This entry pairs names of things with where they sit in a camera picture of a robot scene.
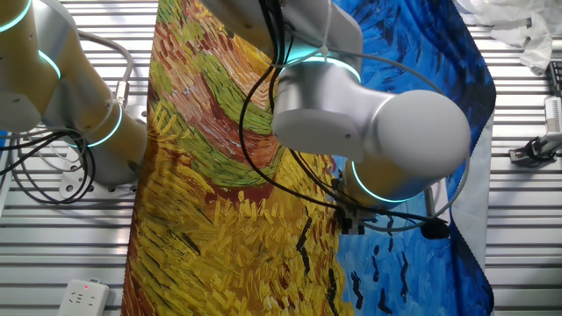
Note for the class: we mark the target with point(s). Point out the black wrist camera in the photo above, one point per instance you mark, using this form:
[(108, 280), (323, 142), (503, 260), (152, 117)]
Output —
[(434, 229)]

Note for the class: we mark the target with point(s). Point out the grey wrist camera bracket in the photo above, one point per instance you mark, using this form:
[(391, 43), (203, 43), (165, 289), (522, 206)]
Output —
[(432, 199)]

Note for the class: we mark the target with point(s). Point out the Van Gogh wheatfield print cloth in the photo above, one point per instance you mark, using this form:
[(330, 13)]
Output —
[(219, 241)]

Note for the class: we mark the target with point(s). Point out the white ribbed box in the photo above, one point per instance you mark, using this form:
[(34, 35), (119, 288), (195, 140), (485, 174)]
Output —
[(554, 115)]

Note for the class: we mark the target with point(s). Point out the white power strip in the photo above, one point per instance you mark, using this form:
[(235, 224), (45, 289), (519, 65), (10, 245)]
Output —
[(83, 299)]

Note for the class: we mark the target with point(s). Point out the black metal clamp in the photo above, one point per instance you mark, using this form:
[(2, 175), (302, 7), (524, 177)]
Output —
[(544, 147)]

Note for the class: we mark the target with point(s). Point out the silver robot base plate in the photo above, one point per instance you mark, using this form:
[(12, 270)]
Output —
[(74, 182)]

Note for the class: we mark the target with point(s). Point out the black keyboard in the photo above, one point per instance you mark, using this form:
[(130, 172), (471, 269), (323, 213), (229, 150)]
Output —
[(556, 78)]

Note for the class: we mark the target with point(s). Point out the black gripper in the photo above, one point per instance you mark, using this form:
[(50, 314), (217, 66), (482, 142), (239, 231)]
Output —
[(351, 215)]

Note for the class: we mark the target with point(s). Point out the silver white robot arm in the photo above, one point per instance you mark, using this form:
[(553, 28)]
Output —
[(329, 109)]

